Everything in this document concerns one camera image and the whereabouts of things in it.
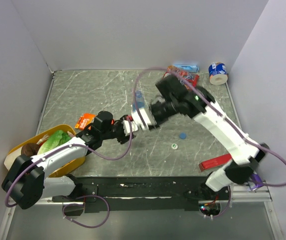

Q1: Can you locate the solid blue bottle cap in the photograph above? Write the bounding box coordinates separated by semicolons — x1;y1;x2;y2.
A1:
179;132;187;140

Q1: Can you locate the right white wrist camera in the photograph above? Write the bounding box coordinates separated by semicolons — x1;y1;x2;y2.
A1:
131;108;157;131

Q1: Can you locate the green lettuce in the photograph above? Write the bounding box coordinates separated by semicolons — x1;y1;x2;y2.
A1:
37;130;73;155

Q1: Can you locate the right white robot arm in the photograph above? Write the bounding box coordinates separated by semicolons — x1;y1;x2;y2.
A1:
149;74;266;200

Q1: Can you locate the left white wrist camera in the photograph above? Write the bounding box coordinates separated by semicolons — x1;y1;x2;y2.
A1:
122;115;139;136

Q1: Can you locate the blue label water bottle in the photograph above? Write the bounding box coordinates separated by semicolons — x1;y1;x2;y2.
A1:
131;90;145;112

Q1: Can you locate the red snack bag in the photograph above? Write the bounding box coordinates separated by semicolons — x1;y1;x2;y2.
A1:
163;65;200;87

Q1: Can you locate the orange razor box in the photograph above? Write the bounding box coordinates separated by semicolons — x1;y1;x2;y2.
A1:
74;113;96;131

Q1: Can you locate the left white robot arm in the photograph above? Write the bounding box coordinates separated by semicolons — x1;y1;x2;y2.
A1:
1;111;138;210

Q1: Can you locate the yellow basket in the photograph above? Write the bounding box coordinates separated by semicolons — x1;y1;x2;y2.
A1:
4;124;85;178

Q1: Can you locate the red rectangular box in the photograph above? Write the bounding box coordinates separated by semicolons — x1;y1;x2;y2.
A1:
198;153;232;172

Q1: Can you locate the brown white paper roll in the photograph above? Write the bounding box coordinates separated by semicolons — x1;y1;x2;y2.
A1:
4;143;41;171

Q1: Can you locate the green white bottle cap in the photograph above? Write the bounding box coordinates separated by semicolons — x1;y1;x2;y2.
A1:
171;143;178;150

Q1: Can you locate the purple box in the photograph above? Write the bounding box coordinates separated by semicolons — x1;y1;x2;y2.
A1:
247;173;264;191

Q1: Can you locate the light blue box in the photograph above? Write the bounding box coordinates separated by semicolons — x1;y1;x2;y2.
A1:
173;64;200;74

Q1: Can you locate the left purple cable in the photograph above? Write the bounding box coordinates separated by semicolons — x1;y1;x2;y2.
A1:
4;119;134;208

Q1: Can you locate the black base frame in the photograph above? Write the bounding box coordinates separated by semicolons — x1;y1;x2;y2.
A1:
52;176;229;213

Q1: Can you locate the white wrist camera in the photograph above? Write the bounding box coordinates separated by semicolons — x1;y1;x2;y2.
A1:
131;108;157;131
122;115;139;136

